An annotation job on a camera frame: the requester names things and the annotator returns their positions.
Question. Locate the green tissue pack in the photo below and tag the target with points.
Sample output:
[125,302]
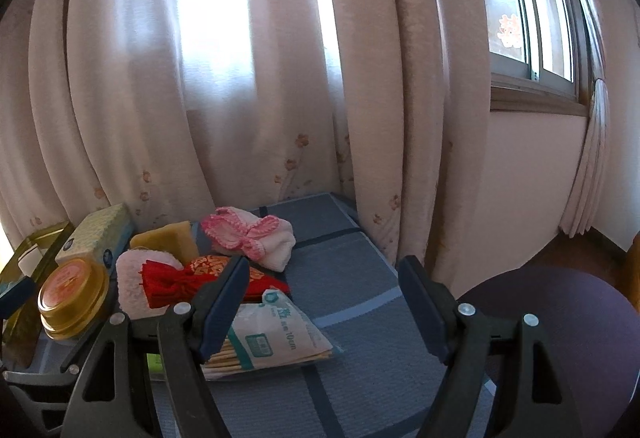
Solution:
[154,363]

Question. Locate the gathered beige curtain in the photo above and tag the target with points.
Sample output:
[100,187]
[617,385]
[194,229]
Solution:
[587,167]

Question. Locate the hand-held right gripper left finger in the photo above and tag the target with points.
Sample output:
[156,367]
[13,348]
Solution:
[225,313]

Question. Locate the round gold tin red lid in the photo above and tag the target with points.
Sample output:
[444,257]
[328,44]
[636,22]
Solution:
[70,288]

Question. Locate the pale green tissue box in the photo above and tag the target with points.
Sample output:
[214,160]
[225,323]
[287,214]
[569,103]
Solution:
[95,228]

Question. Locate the pink fluffy cloth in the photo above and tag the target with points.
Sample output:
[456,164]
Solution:
[130,278]

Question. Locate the window with metal frame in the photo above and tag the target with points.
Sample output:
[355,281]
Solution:
[530,17]

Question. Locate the gold metal tin box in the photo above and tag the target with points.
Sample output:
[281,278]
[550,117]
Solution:
[50,235]

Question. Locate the yellow sponge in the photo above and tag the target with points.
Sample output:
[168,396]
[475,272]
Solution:
[165,240]

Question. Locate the purple round stool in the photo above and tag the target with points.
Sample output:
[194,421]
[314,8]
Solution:
[550,308]

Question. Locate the red brocade pouch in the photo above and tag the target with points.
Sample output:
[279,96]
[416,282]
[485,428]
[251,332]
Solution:
[165,283]

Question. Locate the cotton swab packet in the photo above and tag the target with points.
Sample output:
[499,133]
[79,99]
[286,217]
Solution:
[280,333]

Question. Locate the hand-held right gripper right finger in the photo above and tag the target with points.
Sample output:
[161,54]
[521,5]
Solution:
[425,313]

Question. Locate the pink knitted baby sock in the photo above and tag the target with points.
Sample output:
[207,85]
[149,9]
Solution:
[270,243]

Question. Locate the beige floral curtain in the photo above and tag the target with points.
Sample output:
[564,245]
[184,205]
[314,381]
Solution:
[250,67]

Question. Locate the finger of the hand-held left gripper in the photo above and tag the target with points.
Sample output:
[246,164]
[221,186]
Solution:
[17,298]
[35,377]

